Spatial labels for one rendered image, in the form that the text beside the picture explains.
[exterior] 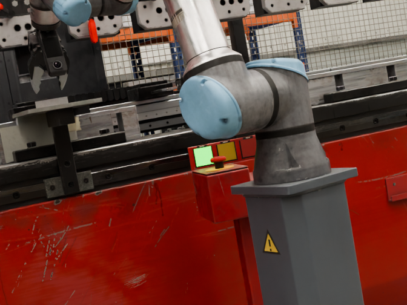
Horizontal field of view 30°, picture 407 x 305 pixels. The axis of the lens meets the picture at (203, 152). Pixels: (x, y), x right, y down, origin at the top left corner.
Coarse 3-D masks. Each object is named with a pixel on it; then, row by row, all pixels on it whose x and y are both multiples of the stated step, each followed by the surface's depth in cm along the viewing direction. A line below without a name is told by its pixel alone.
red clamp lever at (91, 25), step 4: (88, 20) 205; (92, 20) 204; (88, 24) 204; (92, 24) 204; (88, 28) 205; (92, 28) 204; (92, 32) 204; (96, 32) 205; (92, 36) 204; (96, 36) 204; (92, 40) 204; (96, 40) 204
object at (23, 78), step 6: (18, 48) 203; (24, 48) 204; (18, 54) 203; (24, 54) 204; (30, 54) 205; (18, 60) 203; (24, 60) 204; (18, 66) 203; (24, 66) 204; (42, 66) 206; (18, 72) 204; (24, 72) 204; (24, 78) 205; (42, 78) 207; (48, 78) 207
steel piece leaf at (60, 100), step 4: (44, 100) 197; (48, 100) 197; (52, 100) 198; (56, 100) 198; (60, 100) 199; (64, 100) 199; (36, 104) 196; (40, 104) 197; (44, 104) 197; (48, 104) 197; (52, 104) 198; (56, 104) 198
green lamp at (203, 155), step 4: (200, 148) 193; (204, 148) 193; (208, 148) 193; (196, 152) 193; (200, 152) 193; (204, 152) 193; (208, 152) 193; (196, 156) 193; (200, 156) 193; (204, 156) 193; (208, 156) 193; (212, 156) 194; (196, 160) 193; (200, 160) 193; (204, 160) 193; (208, 160) 193; (196, 164) 193; (200, 164) 193; (204, 164) 193; (208, 164) 194
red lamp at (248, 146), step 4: (240, 140) 195; (244, 140) 196; (248, 140) 196; (252, 140) 196; (240, 144) 195; (244, 144) 196; (248, 144) 196; (252, 144) 196; (256, 144) 196; (244, 148) 196; (248, 148) 196; (252, 148) 196; (244, 152) 196; (248, 152) 196; (252, 152) 196; (244, 156) 196; (248, 156) 196
